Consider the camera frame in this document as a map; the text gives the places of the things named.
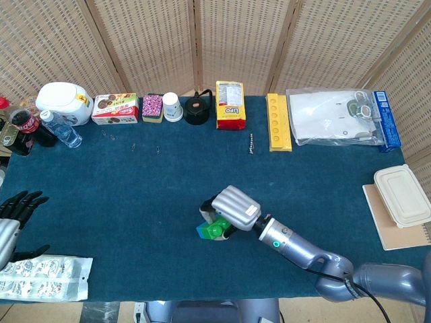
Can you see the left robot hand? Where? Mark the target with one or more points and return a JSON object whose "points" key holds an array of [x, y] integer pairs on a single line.
{"points": [[8, 232]]}

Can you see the woven folding screen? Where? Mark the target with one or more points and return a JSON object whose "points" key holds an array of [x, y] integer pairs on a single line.
{"points": [[151, 43]]}

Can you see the blue table cloth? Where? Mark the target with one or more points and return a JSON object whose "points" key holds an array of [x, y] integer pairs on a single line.
{"points": [[141, 208]]}

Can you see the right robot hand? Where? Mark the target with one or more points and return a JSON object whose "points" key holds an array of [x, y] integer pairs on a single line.
{"points": [[235, 205]]}

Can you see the yellow tray with round holes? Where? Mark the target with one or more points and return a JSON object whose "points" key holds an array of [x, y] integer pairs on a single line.
{"points": [[279, 124]]}

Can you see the beige lidded takeaway box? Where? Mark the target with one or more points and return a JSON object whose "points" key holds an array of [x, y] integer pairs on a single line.
{"points": [[402, 196]]}

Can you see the pink patterned yellow sponge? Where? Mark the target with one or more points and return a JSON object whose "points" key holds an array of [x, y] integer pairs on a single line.
{"points": [[152, 106]]}

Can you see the blue toy block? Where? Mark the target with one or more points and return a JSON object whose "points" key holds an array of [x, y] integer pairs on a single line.
{"points": [[201, 232]]}

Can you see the chocolate cookie box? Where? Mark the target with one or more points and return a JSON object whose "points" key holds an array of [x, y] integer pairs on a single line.
{"points": [[116, 109]]}

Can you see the dark bottle with gold label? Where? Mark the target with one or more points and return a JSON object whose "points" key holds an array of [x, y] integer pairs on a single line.
{"points": [[13, 143]]}

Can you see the yellow red Lipo snack bag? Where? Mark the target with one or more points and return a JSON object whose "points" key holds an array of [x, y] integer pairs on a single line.
{"points": [[230, 111]]}

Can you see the white plastic canister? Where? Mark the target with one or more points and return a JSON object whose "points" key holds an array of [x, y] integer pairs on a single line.
{"points": [[64, 99]]}

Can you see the clear plastic water bottle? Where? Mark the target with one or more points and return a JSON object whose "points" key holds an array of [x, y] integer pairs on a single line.
{"points": [[65, 131]]}

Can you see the blue cardboard box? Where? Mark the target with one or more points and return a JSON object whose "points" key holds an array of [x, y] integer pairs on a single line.
{"points": [[389, 124]]}

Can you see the brown spiral notebook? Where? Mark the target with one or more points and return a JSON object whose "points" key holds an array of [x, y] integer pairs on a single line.
{"points": [[394, 235]]}

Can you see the cola bottle with red label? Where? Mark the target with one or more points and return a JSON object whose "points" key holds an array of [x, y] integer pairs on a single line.
{"points": [[28, 126]]}

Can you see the clear bag with white papers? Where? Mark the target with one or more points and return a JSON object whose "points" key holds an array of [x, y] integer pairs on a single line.
{"points": [[323, 114]]}

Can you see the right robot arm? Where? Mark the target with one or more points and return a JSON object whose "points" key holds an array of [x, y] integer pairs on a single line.
{"points": [[293, 247]]}

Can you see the green plastic toy brick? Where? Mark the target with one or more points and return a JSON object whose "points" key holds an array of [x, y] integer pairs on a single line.
{"points": [[215, 230]]}

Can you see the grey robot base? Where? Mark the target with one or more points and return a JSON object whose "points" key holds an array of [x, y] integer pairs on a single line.
{"points": [[208, 311]]}

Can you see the white paper cup stack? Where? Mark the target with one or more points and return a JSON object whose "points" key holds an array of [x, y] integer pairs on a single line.
{"points": [[171, 106]]}

